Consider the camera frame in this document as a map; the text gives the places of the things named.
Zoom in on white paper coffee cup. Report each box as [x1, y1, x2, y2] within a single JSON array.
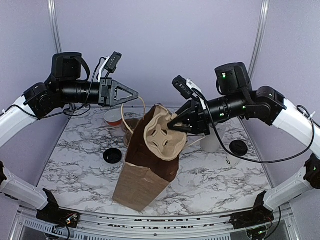
[[225, 153, 241, 167]]

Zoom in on red paper bowl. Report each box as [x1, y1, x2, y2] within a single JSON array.
[[103, 109, 122, 127]]

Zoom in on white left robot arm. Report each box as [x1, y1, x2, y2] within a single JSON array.
[[0, 106, 130, 214]]

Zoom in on brown paper takeout bag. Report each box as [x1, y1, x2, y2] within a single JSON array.
[[112, 104, 180, 212]]

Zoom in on right aluminium frame post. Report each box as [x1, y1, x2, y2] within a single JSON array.
[[248, 0, 270, 79]]

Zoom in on left aluminium frame post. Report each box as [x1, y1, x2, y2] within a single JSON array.
[[47, 0, 62, 54]]

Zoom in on white ribbed holder cup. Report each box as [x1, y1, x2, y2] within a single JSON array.
[[199, 126, 221, 153]]

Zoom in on black plastic cup lid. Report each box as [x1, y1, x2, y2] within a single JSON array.
[[103, 148, 122, 164], [229, 140, 248, 157]]

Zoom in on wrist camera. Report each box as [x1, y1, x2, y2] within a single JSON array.
[[171, 61, 253, 101], [49, 51, 122, 83]]

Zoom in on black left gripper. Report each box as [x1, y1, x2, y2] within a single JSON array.
[[59, 76, 139, 107]]

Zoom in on aluminium front rail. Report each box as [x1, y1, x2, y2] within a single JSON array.
[[8, 203, 302, 240]]

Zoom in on aluminium frame post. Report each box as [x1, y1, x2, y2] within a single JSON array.
[[47, 0, 62, 54], [248, 0, 270, 79]]

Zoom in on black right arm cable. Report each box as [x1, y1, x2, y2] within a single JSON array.
[[192, 92, 318, 165]]

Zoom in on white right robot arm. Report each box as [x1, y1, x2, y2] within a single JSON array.
[[167, 86, 320, 224]]

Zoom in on brown cardboard cup carrier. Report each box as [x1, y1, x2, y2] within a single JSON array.
[[143, 112, 187, 162], [121, 118, 140, 147]]

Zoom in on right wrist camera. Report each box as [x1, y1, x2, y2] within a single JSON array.
[[171, 61, 253, 101]]

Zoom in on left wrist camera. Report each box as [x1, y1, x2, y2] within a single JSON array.
[[49, 51, 122, 83]]

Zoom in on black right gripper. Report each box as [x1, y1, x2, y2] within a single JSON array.
[[167, 91, 249, 136]]

